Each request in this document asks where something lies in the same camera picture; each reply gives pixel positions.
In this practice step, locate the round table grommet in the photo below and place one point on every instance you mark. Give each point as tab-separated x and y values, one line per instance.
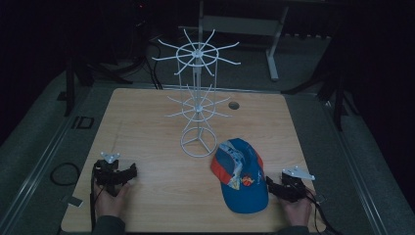
234	105

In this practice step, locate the grey tape piece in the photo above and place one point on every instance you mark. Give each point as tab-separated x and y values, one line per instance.
75	201

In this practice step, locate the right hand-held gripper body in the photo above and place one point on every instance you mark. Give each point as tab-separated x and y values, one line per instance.
295	184

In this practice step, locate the black metal stand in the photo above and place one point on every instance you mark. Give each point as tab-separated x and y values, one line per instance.
70	84
337	94

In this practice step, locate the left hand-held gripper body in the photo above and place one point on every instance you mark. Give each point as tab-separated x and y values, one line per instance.
109	173

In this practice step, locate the grey metal desk frame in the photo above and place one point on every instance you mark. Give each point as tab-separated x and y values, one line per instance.
241	26

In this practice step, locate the blue and orange cap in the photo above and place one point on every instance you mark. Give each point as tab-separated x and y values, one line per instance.
243	178

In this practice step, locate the person's left hand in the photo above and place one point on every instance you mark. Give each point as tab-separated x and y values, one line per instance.
109	204

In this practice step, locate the black rectangular floor bracket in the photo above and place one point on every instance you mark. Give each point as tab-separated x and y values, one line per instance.
83	122

